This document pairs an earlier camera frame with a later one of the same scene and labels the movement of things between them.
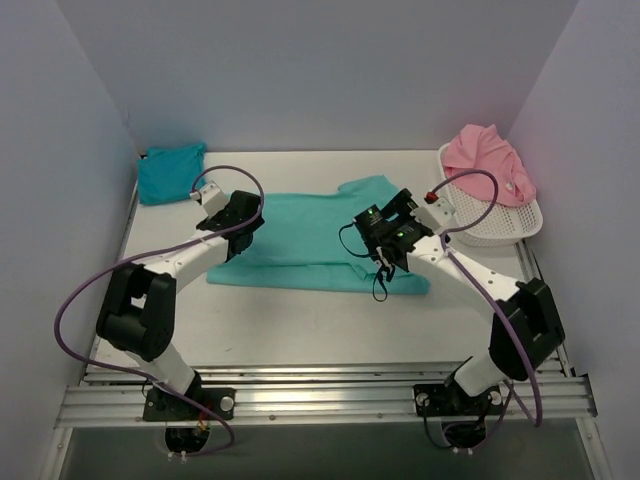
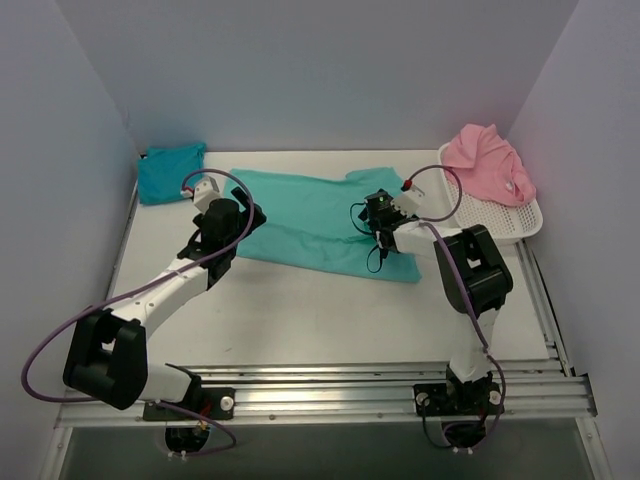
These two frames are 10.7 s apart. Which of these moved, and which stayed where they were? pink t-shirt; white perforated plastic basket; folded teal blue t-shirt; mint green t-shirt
Moved: mint green t-shirt
Stayed: pink t-shirt; white perforated plastic basket; folded teal blue t-shirt
